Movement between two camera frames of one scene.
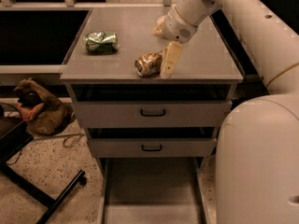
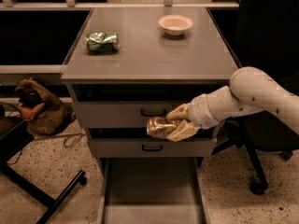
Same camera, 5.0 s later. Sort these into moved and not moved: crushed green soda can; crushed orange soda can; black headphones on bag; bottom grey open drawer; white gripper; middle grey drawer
Moved: crushed orange soda can; white gripper
Not moved: bottom grey open drawer; black headphones on bag; crushed green soda can; middle grey drawer
